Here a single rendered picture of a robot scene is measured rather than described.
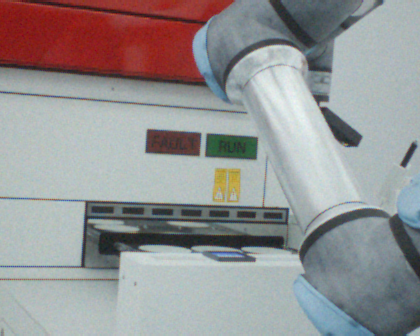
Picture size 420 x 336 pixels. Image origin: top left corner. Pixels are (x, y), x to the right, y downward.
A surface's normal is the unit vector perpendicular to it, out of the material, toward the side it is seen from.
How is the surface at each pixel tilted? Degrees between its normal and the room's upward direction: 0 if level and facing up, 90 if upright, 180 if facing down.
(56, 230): 90
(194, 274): 90
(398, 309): 110
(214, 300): 90
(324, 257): 80
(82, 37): 90
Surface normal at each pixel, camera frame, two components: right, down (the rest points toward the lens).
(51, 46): 0.40, 0.08
